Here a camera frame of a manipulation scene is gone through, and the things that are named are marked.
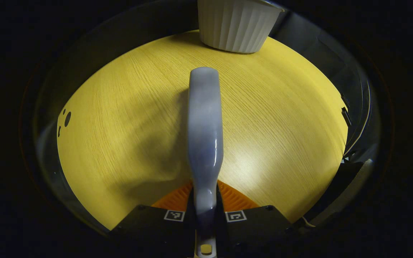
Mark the white ribbed garbage bin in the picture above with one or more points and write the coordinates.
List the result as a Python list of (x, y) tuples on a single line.
[(235, 25)]

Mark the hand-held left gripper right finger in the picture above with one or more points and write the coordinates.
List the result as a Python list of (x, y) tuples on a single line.
[(260, 233)]

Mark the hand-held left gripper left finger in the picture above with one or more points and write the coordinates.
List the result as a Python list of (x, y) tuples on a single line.
[(149, 233)]

